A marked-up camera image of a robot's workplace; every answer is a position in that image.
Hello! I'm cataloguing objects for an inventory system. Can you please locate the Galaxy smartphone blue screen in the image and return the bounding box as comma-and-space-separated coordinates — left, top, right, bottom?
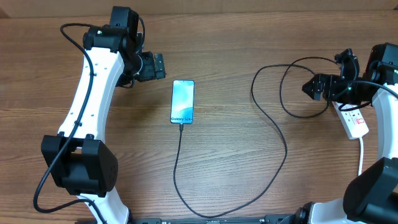
170, 80, 195, 124

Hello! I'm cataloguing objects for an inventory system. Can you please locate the white power strip cord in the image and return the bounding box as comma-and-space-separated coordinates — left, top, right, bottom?
357, 136, 365, 177

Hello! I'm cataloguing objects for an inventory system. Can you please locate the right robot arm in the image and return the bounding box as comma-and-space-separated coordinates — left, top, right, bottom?
292, 43, 397, 223

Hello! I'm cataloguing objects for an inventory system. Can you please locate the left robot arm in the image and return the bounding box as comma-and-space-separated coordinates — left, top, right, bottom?
41, 6, 165, 223

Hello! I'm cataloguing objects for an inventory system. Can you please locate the white power strip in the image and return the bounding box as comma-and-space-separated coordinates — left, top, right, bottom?
332, 101, 369, 139

